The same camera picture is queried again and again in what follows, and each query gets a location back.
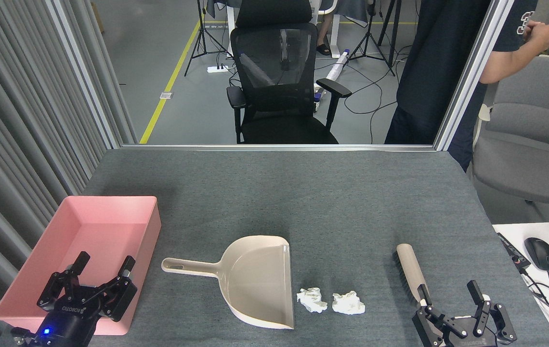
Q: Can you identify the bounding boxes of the grey upholstered chair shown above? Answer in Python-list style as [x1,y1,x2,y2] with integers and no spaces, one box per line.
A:
[470,54,549,222]

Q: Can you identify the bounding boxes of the beige brush black bristles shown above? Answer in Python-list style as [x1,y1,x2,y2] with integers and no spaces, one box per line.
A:
[392,243,431,309]

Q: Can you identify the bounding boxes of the silver table edge rail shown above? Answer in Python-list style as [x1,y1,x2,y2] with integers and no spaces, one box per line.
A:
[120,144,437,152]

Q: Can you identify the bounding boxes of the grey pleated curtain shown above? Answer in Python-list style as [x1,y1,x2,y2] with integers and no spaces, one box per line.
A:
[0,0,138,347]

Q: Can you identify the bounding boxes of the black tripod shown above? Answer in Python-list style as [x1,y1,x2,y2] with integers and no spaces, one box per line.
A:
[349,0,403,77]
[184,0,232,78]

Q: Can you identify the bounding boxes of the black gripper cable connector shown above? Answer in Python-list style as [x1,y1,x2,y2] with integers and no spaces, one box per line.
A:
[11,327,32,347]

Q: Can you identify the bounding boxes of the black floor cable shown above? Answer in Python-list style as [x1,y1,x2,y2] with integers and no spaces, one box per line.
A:
[344,58,400,144]

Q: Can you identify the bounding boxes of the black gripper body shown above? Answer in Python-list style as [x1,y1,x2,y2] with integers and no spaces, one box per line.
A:
[433,334,501,347]
[31,289,106,347]

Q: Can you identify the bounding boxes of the person's hand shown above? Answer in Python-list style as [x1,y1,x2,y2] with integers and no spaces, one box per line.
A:
[520,20,549,50]

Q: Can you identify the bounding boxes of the silver aluminium post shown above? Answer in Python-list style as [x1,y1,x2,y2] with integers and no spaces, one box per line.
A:
[46,0,124,148]
[434,0,516,151]

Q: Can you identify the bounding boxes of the pink plastic bin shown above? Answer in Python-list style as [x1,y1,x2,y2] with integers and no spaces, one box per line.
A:
[0,195,162,336]

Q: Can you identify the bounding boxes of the black computer mouse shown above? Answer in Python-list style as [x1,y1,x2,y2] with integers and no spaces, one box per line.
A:
[524,237,549,271]

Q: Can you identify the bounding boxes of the black mesh office chair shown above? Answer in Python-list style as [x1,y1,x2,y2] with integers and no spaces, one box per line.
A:
[226,0,352,145]

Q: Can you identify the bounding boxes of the beige plastic dustpan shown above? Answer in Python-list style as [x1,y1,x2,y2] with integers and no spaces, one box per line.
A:
[161,235,295,330]

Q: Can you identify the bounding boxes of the white paper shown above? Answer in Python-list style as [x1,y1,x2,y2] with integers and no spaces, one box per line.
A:
[332,291,366,316]
[297,288,328,314]

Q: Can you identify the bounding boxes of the white roll blue end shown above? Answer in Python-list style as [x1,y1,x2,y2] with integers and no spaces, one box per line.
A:
[327,48,351,82]

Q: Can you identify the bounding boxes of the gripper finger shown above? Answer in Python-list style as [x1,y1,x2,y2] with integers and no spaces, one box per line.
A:
[467,280,517,344]
[89,255,138,322]
[412,284,468,346]
[37,251,91,310]

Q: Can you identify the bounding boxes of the black box red button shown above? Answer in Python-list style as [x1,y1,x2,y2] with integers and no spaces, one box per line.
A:
[496,232,531,270]

